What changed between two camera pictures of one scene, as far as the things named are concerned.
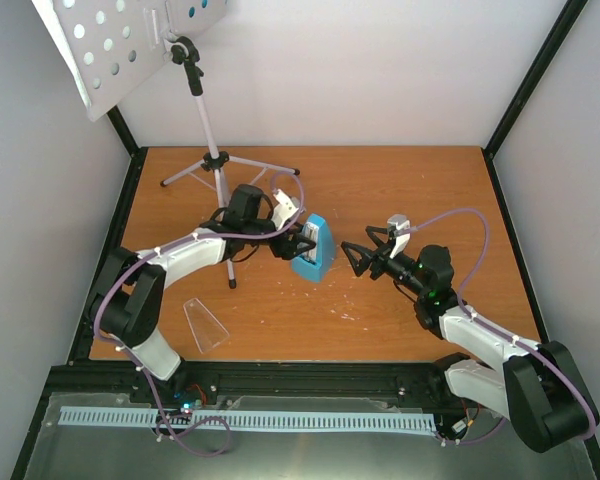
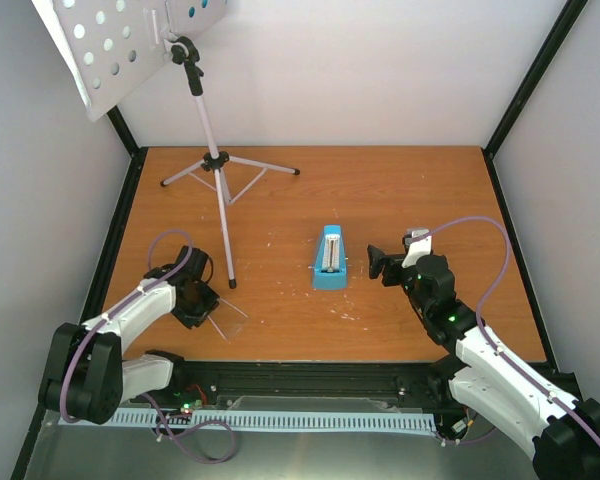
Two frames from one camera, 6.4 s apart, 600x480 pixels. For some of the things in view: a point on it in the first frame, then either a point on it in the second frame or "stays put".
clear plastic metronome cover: (207, 333) -> (227, 318)
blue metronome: (317, 263) -> (330, 271)
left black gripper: (289, 251) -> (212, 301)
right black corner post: (520, 101) stays put
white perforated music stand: (101, 45) stays put
